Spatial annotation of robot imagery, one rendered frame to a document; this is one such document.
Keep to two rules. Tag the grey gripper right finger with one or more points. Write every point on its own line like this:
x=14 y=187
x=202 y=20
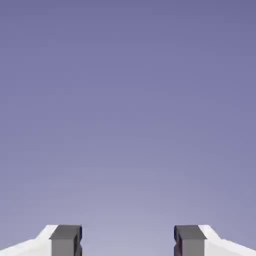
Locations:
x=192 y=240

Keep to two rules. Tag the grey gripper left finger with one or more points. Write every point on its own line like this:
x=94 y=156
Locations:
x=64 y=240

